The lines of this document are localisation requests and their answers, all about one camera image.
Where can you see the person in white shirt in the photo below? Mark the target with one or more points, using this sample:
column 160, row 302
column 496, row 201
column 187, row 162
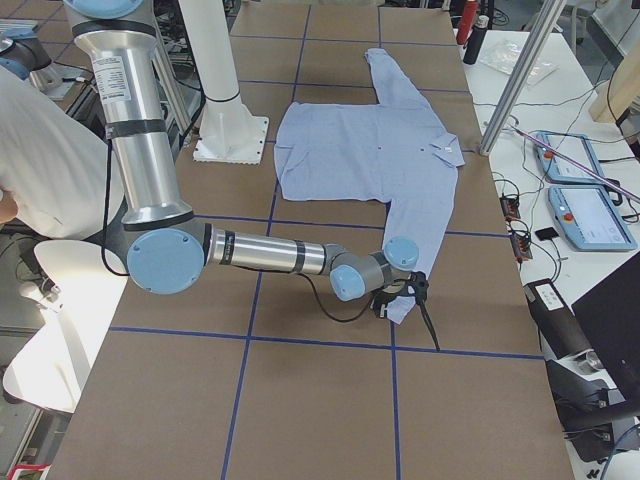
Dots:
column 54, row 173

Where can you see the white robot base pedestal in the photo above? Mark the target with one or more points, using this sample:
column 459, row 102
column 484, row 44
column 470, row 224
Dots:
column 228, row 132

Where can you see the lower blue teach pendant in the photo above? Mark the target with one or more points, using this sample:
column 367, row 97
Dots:
column 589, row 219

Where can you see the red water bottle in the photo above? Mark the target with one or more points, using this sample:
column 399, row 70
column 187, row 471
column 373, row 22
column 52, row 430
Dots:
column 466, row 21

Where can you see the aluminium frame post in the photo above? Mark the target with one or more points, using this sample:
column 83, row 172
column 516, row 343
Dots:
column 530, row 52

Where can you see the clear plastic bag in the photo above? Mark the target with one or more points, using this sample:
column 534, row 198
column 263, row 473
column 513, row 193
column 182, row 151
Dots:
column 504, row 55

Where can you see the black water bottle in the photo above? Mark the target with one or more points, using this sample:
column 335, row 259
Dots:
column 475, row 40

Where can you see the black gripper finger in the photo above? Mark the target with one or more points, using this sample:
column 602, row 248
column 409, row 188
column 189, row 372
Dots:
column 429, row 324

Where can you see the black monitor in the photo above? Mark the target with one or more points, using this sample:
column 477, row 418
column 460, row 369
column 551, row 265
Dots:
column 608, row 315

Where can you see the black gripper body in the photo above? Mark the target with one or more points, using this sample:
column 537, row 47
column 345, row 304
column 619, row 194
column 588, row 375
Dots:
column 384, row 301

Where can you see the blue teach pendant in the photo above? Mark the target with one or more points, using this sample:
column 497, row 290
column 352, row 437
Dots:
column 575, row 146
column 589, row 219

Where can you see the upper blue teach pendant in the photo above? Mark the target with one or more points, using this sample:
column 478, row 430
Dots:
column 575, row 146

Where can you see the reacher grabber stick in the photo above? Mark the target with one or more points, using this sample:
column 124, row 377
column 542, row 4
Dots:
column 624, row 192

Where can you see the light blue striped shirt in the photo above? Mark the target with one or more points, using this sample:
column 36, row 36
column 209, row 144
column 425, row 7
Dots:
column 396, row 152

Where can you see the white round stool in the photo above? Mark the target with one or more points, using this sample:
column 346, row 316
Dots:
column 52, row 368

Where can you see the black labelled box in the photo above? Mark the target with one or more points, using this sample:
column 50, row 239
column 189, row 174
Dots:
column 555, row 320

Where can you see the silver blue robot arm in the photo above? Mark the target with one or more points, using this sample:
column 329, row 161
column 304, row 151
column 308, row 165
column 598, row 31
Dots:
column 169, row 247

